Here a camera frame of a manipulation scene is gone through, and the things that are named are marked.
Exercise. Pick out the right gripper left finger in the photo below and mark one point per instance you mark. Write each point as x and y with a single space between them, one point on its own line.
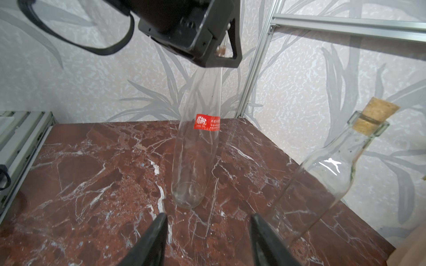
150 249

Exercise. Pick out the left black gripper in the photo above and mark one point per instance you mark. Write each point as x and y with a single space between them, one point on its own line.
191 29

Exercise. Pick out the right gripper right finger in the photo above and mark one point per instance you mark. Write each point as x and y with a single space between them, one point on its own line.
267 248

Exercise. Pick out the short glass bottle gold label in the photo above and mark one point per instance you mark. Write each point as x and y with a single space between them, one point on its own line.
327 174

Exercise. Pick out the glass bottle with red label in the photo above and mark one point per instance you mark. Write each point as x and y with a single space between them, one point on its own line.
197 138

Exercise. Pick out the pink flower pot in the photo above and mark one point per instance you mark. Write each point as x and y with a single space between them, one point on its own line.
412 251

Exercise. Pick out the aluminium front rail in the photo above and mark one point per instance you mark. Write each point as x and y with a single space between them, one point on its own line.
22 135

